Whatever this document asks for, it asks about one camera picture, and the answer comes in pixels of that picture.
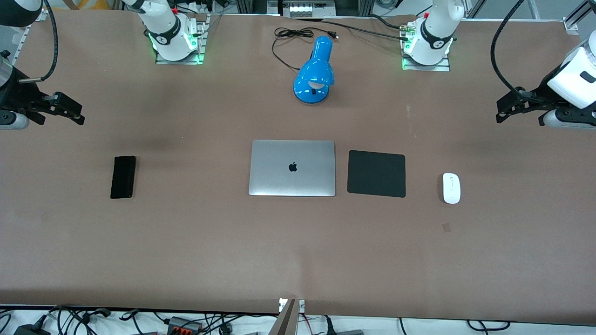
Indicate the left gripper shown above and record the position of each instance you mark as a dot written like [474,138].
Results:
[541,95]

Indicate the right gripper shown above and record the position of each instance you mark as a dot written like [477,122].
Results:
[17,96]

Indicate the black smartphone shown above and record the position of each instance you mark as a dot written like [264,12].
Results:
[123,177]

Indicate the white computer mouse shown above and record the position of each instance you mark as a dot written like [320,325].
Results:
[451,188]

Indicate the black mouse pad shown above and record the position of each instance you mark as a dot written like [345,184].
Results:
[376,173]

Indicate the yellow object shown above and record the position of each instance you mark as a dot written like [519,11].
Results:
[93,3]

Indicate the blue desk lamp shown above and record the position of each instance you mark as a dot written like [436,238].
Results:
[316,70]

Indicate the black power adapter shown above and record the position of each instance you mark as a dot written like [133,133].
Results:
[30,330]

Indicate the grey power strip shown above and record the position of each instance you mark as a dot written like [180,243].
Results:
[302,9]

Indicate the silver closed laptop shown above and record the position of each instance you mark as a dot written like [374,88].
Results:
[279,181]

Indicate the grey orange connector block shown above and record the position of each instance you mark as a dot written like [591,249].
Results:
[184,324]

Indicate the aluminium frame profile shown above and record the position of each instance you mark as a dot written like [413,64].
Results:
[577,16]

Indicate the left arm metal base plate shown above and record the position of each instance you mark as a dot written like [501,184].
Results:
[426,67]

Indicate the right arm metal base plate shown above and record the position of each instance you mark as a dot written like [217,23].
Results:
[202,37]

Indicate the white metal bracket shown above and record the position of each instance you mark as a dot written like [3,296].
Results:
[301,305]

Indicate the wooden post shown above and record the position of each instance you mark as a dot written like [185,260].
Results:
[285,321]

